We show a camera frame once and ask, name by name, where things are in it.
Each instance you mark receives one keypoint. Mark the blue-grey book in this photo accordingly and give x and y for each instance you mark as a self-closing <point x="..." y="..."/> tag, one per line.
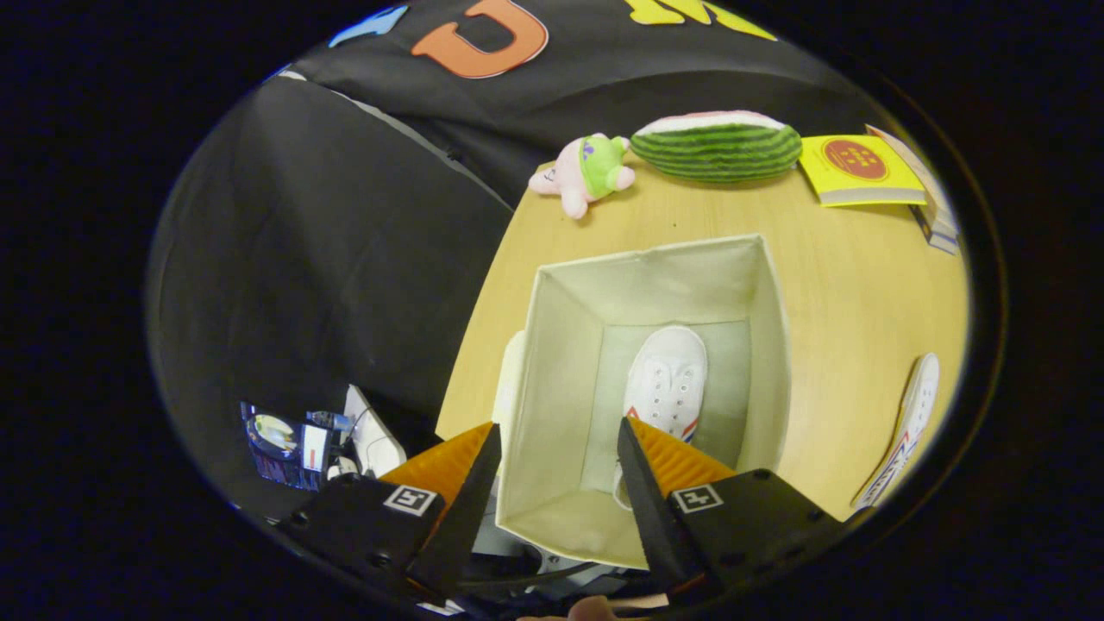
<point x="944" y="243"/>

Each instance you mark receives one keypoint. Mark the watermelon slice plush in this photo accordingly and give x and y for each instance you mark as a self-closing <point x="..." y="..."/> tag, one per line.
<point x="716" y="151"/>

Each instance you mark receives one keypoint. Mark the pink and green plush toy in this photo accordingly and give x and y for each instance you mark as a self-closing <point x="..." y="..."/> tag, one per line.
<point x="586" y="172"/>

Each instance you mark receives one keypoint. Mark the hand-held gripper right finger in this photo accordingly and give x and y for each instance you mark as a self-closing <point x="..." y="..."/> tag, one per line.
<point x="655" y="517"/>

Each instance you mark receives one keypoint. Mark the white book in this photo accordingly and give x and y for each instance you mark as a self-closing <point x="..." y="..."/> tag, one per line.
<point x="942" y="226"/>

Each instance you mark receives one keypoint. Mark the blue printed package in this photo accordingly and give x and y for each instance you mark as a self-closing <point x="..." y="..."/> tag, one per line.
<point x="285" y="448"/>

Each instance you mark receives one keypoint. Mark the white device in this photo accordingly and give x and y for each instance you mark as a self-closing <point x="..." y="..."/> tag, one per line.
<point x="375" y="440"/>

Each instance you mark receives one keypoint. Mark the beige fabric storage box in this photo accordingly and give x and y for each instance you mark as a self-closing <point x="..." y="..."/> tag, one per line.
<point x="561" y="362"/>

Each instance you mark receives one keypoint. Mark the tan book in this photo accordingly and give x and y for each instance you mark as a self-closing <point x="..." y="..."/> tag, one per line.
<point x="927" y="185"/>

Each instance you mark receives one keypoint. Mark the yellow book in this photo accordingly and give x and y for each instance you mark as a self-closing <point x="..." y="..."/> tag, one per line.
<point x="854" y="164"/>

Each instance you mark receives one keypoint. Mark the white canvas shoe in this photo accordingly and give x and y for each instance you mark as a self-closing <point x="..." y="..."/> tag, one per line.
<point x="668" y="371"/>
<point x="914" y="405"/>

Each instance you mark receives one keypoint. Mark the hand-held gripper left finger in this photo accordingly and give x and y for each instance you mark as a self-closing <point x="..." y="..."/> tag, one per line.
<point x="457" y="517"/>

